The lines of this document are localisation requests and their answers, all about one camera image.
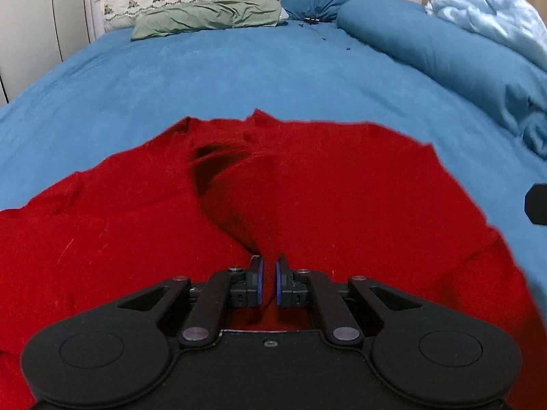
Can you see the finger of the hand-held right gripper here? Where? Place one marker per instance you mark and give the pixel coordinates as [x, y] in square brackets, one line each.
[536, 205]

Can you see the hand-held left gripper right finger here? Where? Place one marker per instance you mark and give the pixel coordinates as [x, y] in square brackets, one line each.
[278, 284]

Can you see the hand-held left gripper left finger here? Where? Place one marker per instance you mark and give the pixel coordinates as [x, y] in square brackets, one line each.
[257, 282]

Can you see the red sweater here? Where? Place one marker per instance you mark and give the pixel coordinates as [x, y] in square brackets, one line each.
[324, 196]

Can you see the blue duvet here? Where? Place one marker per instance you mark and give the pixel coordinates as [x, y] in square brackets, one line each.
[444, 59]

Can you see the light blue blanket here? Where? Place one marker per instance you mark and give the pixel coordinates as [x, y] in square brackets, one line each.
[495, 15]

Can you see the blue bed sheet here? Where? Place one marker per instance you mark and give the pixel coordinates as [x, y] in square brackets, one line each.
[265, 77]

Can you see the green pillow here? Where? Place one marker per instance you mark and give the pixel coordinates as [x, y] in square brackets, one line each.
[209, 18]

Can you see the white wardrobe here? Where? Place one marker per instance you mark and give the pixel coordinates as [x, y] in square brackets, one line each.
[40, 34]

